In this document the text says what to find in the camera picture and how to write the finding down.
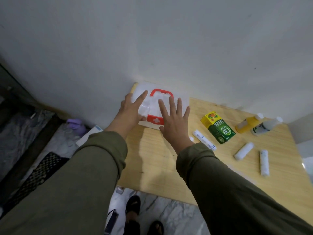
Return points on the person's left hand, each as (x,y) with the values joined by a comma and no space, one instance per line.
(128,115)

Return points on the person's right hand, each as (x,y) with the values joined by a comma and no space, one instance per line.
(176,129)

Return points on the white first aid box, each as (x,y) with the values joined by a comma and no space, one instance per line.
(154,119)

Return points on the long blue print bandage roll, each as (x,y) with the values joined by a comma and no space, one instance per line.
(204,139)

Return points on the green medicine box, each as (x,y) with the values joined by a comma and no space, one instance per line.
(220,129)

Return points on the yellow liquid bottle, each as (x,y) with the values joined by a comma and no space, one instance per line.
(247,125)

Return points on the speckled white gauze roll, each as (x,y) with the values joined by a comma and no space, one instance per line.
(264,162)
(243,151)

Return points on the white plastic bottle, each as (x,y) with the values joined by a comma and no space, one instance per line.
(264,127)

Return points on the person's right forearm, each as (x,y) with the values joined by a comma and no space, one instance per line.
(232,198)

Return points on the person's left forearm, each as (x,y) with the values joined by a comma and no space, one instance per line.
(73,188)

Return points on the person's left black sandal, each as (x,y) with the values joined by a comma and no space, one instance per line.
(133,205)

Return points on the person's black sandal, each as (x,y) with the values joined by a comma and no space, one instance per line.
(155,228)
(133,205)

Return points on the person's right black sandal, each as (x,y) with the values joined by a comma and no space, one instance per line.
(155,228)

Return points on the person's black trousers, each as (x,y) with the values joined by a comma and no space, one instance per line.
(131,227)

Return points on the wooden table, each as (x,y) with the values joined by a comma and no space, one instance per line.
(151,163)

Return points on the white flat sheet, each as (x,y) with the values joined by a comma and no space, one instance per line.
(88,137)

